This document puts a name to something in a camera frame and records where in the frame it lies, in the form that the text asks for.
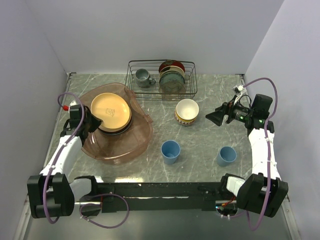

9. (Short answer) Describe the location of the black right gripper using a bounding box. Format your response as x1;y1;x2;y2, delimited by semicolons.
205;94;254;126

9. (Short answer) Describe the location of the white bear print plate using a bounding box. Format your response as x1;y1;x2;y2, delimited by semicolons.
99;117;133;133

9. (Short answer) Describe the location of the red rimmed cream plate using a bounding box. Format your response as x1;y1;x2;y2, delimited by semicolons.
101;119;133;136

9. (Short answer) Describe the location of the tan bottom plate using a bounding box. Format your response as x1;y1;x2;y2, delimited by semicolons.
90;92;132;133

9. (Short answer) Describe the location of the plain white ceramic bowl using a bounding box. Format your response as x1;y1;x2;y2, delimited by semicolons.
175;99;200;122

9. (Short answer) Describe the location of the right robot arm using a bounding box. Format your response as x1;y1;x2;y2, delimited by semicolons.
205;94;289;218

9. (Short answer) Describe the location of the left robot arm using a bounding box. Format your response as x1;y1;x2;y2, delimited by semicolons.
27;104;101;222

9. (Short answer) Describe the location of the pink transparent plastic bin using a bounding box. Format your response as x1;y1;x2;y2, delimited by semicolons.
80;82;153;164

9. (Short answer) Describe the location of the yellow blue sun bowl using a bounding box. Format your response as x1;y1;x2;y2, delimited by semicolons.
174;107;199;125

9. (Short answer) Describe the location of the red zigzag bottom bowl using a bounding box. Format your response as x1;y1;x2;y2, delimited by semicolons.
175;118;196;126

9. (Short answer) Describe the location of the blue plastic cup right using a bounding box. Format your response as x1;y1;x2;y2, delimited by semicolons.
216;146;237;167

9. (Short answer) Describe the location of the blue plastic cup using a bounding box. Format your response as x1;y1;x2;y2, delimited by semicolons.
216;146;237;167
161;140;181;165

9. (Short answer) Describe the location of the beige crackle plate in rack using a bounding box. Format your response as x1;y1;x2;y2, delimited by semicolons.
159;80;186;94

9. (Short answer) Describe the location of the blue plastic cup left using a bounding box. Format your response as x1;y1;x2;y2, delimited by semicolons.
161;140;181;165

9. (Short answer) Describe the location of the cream plate in rack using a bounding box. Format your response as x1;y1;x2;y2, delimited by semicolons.
159;65;185;78

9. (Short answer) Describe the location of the grey ceramic mug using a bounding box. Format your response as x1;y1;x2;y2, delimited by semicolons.
135;68;156;88

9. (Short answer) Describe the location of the red floral plate in rack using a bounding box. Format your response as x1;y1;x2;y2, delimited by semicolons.
158;59;186;73

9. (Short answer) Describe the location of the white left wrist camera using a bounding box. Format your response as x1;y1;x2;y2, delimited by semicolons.
62;100;77;112

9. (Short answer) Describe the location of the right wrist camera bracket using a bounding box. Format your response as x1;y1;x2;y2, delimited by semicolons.
233;85;247;105

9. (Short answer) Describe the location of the metal wire dish rack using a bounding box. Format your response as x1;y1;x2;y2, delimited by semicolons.
125;59;198;100

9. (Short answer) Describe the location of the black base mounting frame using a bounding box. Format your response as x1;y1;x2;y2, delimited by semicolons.
81;182;235;213

